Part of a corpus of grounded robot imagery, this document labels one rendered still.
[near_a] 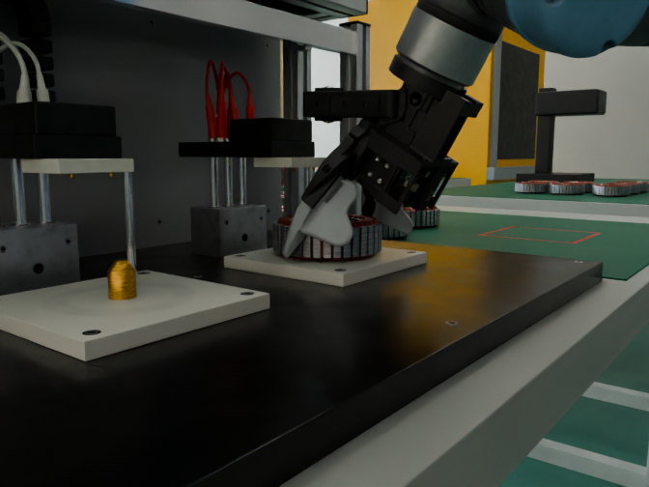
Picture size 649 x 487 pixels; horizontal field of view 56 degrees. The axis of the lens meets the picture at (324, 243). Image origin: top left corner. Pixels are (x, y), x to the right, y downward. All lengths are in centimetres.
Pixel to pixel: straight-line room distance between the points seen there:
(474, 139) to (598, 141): 187
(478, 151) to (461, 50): 355
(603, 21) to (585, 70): 538
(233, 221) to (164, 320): 31
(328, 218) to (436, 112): 13
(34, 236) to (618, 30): 46
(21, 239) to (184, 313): 19
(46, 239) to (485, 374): 37
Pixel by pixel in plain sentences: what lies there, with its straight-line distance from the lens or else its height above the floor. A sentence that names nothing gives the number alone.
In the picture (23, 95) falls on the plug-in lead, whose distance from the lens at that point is 56.
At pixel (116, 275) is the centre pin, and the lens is 45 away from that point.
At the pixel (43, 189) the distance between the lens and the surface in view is 58.
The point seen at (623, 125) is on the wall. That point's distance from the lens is 570.
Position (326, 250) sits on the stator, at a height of 79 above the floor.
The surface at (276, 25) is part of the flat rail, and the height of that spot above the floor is 102.
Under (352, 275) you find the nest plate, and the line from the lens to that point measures 54.
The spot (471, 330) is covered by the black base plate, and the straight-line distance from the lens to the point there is 41.
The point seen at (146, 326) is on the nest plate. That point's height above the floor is 78.
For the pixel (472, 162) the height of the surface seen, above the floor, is 83.
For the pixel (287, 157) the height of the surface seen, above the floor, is 88.
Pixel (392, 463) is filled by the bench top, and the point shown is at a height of 75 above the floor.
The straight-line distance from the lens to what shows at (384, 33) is 448.
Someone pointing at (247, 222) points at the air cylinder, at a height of 81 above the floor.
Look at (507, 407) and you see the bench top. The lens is 37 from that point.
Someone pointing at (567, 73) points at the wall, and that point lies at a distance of 585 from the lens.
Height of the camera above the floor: 88
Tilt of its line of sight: 8 degrees down
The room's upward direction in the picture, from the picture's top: straight up
